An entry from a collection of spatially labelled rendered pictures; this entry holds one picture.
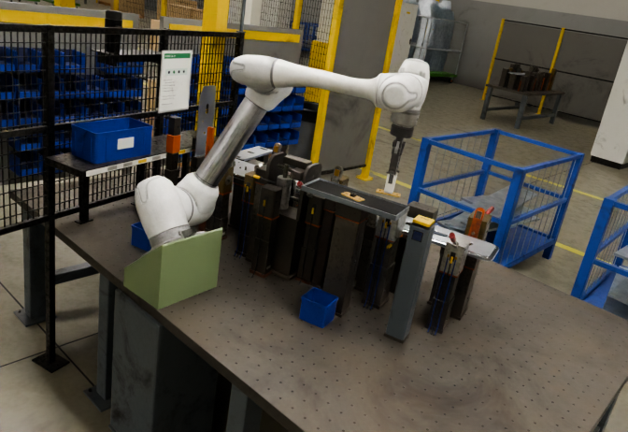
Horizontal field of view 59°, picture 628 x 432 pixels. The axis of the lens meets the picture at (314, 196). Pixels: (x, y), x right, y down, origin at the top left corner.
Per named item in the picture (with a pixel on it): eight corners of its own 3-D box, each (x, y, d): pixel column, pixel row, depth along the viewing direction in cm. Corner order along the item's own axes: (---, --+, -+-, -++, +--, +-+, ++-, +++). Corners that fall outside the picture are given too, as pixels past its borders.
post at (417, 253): (409, 334, 205) (436, 224, 190) (403, 343, 199) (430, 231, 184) (391, 326, 208) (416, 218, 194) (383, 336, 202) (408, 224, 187)
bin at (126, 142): (152, 153, 253) (153, 125, 249) (95, 165, 228) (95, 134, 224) (127, 144, 261) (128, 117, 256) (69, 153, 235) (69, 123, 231)
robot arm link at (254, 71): (273, 50, 189) (288, 59, 202) (226, 46, 195) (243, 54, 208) (267, 90, 191) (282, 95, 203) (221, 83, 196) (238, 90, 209)
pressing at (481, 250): (502, 245, 223) (503, 242, 223) (490, 264, 204) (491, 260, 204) (225, 156, 280) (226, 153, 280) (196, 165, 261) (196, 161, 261)
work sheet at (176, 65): (188, 108, 297) (192, 50, 286) (158, 113, 278) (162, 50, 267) (185, 108, 298) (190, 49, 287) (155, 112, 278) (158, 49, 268)
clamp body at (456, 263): (449, 325, 216) (471, 240, 204) (439, 338, 206) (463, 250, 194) (430, 318, 219) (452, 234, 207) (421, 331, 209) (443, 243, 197)
